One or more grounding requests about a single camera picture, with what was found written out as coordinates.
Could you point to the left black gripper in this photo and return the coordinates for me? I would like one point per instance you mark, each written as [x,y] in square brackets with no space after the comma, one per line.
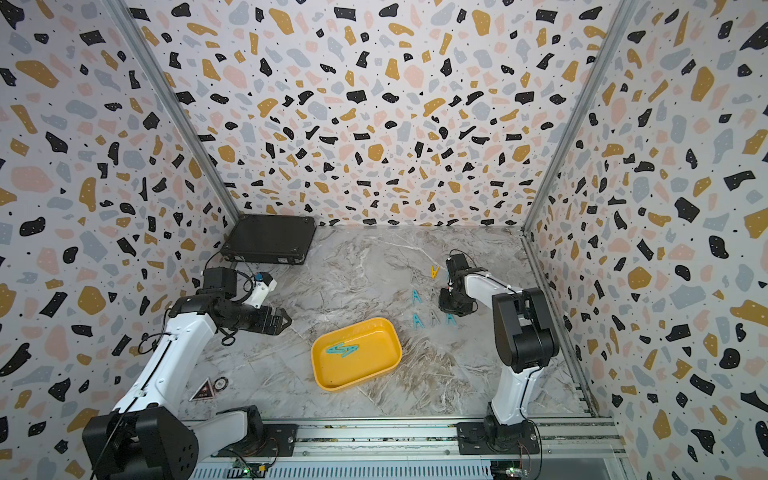
[274,326]

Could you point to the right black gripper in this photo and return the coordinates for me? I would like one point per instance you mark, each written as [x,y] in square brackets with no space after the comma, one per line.
[444,307]

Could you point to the yellow plastic storage box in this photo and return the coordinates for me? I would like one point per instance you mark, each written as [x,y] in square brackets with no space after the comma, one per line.
[379,353]

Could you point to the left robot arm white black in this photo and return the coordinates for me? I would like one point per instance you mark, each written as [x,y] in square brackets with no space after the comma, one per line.
[143,437]

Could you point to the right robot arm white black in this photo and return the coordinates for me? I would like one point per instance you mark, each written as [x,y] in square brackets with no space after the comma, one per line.
[525,342]

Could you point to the black flat case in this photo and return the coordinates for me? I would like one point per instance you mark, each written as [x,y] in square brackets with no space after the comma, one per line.
[270,239]

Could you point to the warning triangle sticker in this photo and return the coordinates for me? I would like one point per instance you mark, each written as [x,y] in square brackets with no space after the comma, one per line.
[205,391]

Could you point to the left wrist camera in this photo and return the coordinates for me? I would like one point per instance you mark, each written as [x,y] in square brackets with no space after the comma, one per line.
[263,285]

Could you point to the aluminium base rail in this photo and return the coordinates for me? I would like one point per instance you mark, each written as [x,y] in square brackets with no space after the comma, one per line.
[426,448]

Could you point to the right frame post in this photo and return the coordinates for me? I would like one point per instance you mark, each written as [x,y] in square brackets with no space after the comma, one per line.
[617,27]

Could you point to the frame post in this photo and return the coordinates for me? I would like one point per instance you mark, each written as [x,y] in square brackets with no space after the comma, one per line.
[120,14]
[617,27]

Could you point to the left frame post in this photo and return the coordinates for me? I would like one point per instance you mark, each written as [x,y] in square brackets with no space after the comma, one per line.
[120,14]

